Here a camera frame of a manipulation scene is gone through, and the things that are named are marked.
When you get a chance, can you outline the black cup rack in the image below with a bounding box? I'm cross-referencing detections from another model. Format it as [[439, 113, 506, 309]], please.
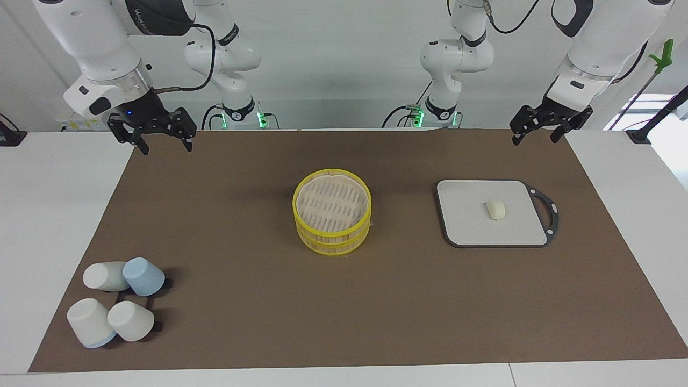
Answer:
[[116, 277, 173, 334]]

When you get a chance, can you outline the black stand with clamp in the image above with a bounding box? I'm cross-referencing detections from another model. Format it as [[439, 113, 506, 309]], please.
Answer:
[[626, 86, 688, 145]]

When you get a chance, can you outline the black table clamp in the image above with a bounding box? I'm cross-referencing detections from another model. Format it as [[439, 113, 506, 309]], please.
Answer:
[[0, 114, 27, 147]]

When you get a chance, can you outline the green tipped grabber pole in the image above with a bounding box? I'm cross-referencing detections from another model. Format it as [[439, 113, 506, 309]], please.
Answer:
[[610, 39, 674, 130]]

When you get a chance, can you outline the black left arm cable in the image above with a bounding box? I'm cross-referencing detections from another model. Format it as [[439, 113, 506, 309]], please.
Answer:
[[482, 0, 649, 85]]

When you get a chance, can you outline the white cutting board grey rim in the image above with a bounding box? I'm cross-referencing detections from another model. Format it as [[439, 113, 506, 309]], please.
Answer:
[[436, 179, 560, 249]]

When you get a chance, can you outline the yellow steamer tier with liner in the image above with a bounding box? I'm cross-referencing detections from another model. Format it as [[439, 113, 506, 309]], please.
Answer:
[[292, 169, 372, 241]]

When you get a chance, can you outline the brown table mat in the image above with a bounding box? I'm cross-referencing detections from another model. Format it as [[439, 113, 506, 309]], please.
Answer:
[[28, 128, 688, 373]]

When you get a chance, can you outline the black base cable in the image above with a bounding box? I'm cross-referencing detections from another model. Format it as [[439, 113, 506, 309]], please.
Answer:
[[201, 103, 280, 131], [382, 81, 433, 128]]

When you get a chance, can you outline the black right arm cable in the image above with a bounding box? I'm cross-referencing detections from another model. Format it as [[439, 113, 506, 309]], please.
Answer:
[[153, 21, 217, 95]]

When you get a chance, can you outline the white plastic cup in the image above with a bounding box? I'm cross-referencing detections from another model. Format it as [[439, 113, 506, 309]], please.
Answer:
[[83, 261, 130, 292], [107, 300, 155, 342]]

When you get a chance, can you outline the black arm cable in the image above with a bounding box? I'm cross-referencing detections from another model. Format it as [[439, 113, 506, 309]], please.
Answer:
[[153, 21, 217, 95], [482, 0, 649, 85]]

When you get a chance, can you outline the white perforated steamer liner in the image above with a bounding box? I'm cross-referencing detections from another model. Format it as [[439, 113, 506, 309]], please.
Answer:
[[297, 173, 369, 233]]

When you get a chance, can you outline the yellow bamboo steamer tier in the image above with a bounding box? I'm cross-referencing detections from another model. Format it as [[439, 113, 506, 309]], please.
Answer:
[[296, 215, 372, 257]]

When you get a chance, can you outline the white cup with blue rim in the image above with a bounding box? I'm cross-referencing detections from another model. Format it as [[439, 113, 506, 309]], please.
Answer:
[[67, 298, 117, 349]]

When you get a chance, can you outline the white power strip box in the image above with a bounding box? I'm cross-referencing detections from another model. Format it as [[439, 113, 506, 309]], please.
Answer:
[[56, 112, 111, 132]]

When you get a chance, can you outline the light blue plastic cup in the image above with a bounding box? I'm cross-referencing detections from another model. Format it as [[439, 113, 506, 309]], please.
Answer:
[[123, 257, 166, 297]]

